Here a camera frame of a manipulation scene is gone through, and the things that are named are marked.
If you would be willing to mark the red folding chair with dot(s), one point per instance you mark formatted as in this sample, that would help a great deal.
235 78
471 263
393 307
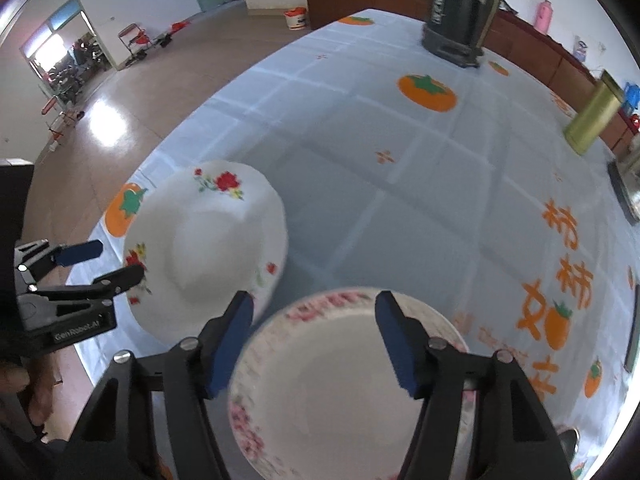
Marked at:
137 42

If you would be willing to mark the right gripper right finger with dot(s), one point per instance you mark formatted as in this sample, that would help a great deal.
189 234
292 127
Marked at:
431 370

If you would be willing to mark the dark large thermos flask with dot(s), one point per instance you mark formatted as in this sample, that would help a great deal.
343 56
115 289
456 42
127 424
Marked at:
456 30

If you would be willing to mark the white plate red flowers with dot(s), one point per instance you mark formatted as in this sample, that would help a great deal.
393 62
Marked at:
202 235

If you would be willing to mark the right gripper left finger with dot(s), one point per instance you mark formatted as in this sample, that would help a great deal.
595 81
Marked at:
196 370

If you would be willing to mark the stainless steel electric kettle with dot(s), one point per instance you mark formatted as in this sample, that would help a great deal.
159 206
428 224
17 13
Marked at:
624 175

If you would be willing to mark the white plate pink rim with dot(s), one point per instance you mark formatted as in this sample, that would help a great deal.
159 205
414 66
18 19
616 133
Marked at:
314 394

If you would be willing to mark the green gold tumbler bottle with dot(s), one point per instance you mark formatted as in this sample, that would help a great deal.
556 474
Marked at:
604 102

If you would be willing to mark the persimmon print tablecloth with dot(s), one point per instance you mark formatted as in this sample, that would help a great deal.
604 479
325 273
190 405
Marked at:
399 170

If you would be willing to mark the black smartphone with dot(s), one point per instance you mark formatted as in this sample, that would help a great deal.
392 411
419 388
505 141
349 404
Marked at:
633 341

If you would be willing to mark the blue thermos jug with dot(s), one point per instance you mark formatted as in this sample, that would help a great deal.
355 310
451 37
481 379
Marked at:
632 97

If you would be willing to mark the dark wooden sideboard cabinet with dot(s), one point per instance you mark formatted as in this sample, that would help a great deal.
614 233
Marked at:
507 36

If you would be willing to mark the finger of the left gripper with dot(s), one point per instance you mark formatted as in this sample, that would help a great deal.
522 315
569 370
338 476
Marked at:
39 258
68 299

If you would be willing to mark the white red plastic bucket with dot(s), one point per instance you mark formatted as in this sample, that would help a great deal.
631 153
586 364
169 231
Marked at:
296 18

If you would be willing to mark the pink thermos bottle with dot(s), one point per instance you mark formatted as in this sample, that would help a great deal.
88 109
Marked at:
543 17

